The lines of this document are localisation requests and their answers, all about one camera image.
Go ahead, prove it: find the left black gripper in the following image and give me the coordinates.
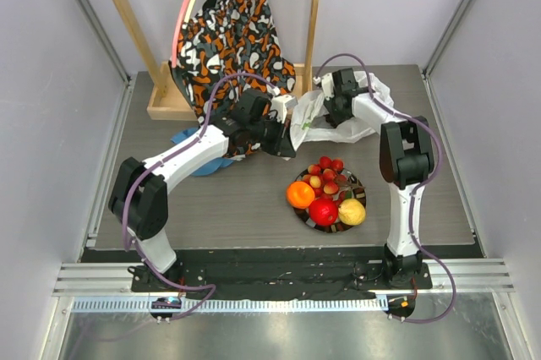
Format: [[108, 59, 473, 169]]
[[249, 114, 296, 158]]

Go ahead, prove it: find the white plastic bag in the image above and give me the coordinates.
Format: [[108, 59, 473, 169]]
[[290, 68, 399, 150]]

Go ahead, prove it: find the fake orange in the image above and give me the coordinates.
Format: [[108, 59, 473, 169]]
[[286, 181, 315, 210]]

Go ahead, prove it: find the red lychee fruit bunch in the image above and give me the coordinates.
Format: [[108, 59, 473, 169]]
[[297, 156, 366, 205]]

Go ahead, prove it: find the red fake apple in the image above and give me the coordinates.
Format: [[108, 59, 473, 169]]
[[309, 199, 338, 226]]

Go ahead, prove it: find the yellow fake pear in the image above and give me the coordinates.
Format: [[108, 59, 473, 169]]
[[338, 199, 366, 226]]

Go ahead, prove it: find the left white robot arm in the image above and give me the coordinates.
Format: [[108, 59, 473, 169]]
[[108, 89, 297, 292]]

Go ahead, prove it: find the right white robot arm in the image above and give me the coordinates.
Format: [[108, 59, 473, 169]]
[[319, 68, 434, 288]]

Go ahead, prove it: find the blue cloth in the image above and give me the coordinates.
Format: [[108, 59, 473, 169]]
[[171, 128, 234, 177]]

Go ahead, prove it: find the camouflage patterned cloth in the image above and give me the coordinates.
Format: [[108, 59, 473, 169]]
[[168, 0, 297, 161]]

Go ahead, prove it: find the wooden hanger rack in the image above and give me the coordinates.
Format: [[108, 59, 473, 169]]
[[112, 0, 319, 121]]

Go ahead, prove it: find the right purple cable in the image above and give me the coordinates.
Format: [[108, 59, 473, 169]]
[[314, 53, 457, 325]]

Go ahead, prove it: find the purple cable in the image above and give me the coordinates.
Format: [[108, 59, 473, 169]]
[[314, 53, 457, 325], [121, 72, 282, 321]]

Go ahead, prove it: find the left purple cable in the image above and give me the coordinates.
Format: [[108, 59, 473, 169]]
[[121, 72, 282, 321]]

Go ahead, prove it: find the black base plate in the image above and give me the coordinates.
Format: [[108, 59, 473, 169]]
[[82, 247, 433, 301]]

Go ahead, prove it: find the white slotted cable duct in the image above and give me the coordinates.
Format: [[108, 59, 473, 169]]
[[72, 295, 388, 314]]

